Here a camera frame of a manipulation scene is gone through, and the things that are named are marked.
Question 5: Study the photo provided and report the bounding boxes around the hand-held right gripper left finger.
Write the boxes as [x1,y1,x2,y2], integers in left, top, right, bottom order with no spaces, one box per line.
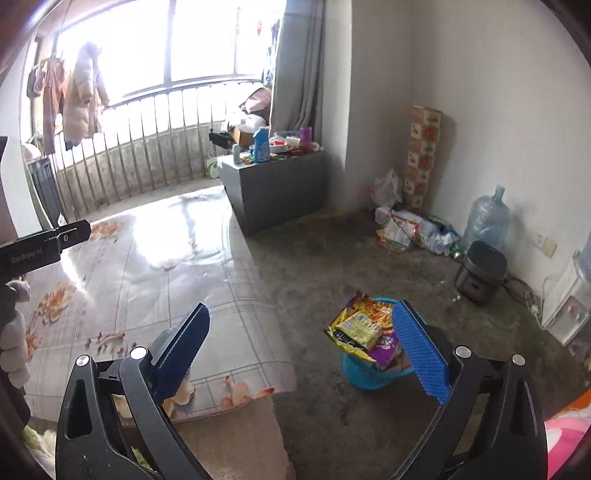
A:
[55,302,213,480]

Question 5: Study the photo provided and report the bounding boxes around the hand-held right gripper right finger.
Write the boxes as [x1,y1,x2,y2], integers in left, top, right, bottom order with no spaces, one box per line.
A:
[392,300,548,480]

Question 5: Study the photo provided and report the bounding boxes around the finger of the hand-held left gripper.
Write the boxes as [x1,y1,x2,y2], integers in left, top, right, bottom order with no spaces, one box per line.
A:
[44,220,92,256]

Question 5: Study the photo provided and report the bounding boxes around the blue plastic basket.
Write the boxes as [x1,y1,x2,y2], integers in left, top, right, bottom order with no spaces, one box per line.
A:
[342,298,415,391]

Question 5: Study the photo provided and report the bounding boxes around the gold foil packet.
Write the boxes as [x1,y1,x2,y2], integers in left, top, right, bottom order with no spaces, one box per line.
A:
[333,311,385,352]

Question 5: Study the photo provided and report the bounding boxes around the yellow and purple snack bag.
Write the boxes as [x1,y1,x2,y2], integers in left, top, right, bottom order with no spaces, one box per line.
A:
[329,291,403,372]

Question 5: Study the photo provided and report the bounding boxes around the person's left hand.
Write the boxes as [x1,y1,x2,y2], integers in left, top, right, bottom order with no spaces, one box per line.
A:
[0,279,32,389]

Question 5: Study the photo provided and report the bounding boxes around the black metal rack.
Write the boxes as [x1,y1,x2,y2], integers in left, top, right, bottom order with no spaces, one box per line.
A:
[27,157,68,229]

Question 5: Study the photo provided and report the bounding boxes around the floral plastic tablecloth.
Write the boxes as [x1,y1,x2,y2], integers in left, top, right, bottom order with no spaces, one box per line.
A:
[18,187,298,423]

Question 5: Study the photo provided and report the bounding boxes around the black rice cooker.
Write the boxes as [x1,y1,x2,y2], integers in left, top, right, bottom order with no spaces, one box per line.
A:
[454,241,509,306]

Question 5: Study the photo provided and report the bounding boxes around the pile of packets and wrappers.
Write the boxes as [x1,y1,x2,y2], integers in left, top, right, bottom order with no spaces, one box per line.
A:
[375,208,462,256]

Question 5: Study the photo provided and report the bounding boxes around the metal balcony railing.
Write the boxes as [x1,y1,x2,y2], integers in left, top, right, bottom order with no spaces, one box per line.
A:
[23,78,278,217]

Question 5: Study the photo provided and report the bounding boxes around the beige hanging down jacket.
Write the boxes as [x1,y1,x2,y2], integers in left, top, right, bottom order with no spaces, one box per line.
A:
[61,42,110,144]

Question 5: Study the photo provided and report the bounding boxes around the pink hanging coat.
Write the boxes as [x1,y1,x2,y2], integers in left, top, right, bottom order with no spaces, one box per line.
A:
[41,58,68,155]

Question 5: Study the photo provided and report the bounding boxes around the empty blue water jug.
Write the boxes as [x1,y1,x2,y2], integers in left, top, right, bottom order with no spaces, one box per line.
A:
[460,185,513,256]

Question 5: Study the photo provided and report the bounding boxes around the white plastic bag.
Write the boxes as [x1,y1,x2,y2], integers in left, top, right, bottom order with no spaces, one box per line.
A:
[370,168,403,209]

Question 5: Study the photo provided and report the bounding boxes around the pink printed blanket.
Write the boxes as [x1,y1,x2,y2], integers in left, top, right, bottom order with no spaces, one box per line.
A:
[544,401,591,480]

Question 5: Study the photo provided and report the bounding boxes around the grey cabinet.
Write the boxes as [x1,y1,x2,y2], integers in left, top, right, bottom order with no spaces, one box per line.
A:
[218,150,327,237]

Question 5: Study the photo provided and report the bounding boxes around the tall patterned box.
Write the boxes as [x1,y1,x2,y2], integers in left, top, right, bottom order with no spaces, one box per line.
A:
[403,105,443,215]

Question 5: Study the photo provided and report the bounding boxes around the blue detergent bottle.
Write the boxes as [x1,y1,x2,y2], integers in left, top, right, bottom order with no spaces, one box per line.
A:
[252,127,272,163]

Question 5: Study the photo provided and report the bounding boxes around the pile of clothes and bags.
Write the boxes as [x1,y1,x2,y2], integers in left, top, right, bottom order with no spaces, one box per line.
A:
[231,85,274,139]

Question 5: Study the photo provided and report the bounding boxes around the blue hanging denim garment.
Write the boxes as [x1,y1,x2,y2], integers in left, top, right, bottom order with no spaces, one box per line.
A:
[260,18,282,88]

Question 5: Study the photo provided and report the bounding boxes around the grey curtain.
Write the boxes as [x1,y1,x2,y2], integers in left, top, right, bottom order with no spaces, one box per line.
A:
[270,0,354,139]

